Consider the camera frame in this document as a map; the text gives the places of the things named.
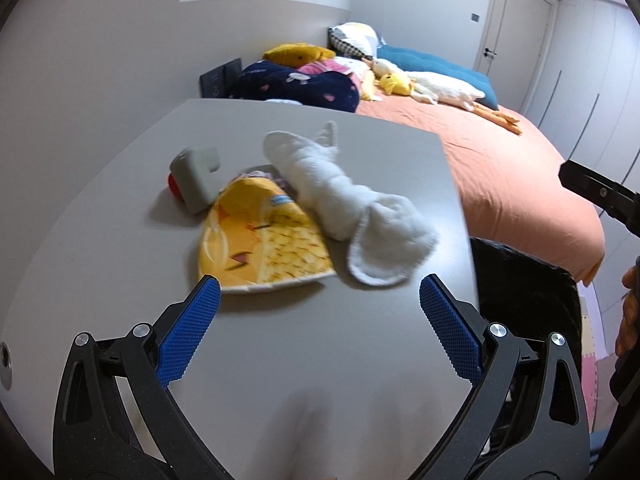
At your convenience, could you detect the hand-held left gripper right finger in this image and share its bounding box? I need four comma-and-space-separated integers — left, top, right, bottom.
415, 273, 591, 480

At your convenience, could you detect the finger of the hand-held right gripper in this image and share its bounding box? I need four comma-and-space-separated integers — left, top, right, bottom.
558, 160, 640, 237

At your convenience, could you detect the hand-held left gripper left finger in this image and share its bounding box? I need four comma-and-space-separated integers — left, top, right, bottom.
52, 275, 226, 480

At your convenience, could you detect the black-lined trash bin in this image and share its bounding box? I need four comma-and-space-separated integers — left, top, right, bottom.
469, 236, 585, 480

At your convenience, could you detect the yellow printed cloth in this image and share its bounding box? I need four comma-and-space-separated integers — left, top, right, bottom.
197, 176, 337, 295

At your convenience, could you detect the grey and red toy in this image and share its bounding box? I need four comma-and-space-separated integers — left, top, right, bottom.
167, 146, 222, 214

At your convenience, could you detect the small floral cloth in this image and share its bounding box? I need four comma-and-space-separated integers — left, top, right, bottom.
234, 170, 288, 188

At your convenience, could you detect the white fleece cloth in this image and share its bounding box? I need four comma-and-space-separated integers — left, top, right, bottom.
262, 120, 441, 287

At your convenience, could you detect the person's right hand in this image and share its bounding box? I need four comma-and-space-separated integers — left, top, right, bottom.
615, 265, 640, 357

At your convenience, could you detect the foam floor mat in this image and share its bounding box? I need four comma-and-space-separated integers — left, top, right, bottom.
575, 280, 621, 436

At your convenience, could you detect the orange bed cover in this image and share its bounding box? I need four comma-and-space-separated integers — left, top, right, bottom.
355, 100, 606, 286

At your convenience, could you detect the grey wardrobe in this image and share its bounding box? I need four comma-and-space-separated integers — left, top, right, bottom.
520, 0, 640, 196

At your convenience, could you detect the grey desk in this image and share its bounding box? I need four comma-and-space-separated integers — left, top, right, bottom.
0, 97, 483, 480

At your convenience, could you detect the metal desk grommet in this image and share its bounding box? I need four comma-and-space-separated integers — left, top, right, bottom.
0, 342, 13, 390

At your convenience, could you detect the white goose plush toy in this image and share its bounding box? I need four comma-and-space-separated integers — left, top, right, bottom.
362, 57, 523, 136

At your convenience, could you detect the teal pillow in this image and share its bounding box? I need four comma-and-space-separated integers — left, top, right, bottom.
376, 46, 499, 111

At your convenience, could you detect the yellow duck plush toy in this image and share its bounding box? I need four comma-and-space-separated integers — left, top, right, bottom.
377, 72, 413, 97

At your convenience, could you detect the pale yellow pillow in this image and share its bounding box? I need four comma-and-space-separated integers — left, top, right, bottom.
360, 72, 383, 102

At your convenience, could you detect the black ribbed panel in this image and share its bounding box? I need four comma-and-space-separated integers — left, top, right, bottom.
199, 57, 243, 98

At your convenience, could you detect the navy printed blanket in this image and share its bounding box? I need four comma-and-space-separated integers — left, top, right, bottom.
227, 60, 362, 113

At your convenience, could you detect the white dotted pillow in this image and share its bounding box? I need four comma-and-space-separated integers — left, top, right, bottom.
334, 56, 373, 75

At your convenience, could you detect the checkered patchwork pillow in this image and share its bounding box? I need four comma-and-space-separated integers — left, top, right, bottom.
330, 22, 386, 58

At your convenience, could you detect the mustard yellow plush cushion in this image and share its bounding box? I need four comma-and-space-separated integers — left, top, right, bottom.
262, 42, 337, 67

